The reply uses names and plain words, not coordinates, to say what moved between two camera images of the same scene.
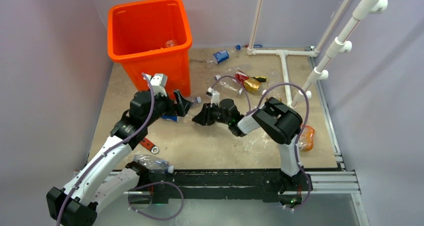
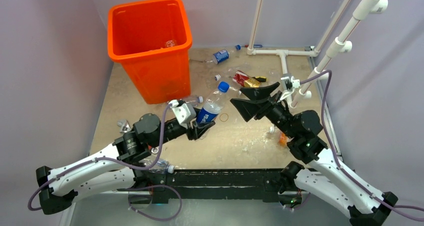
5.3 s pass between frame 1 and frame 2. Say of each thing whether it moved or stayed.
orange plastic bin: stayed
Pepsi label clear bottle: moved
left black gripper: moved
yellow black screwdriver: stayed
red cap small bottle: stayed
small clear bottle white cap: stayed
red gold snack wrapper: stayed
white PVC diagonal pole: stayed
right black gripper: moved
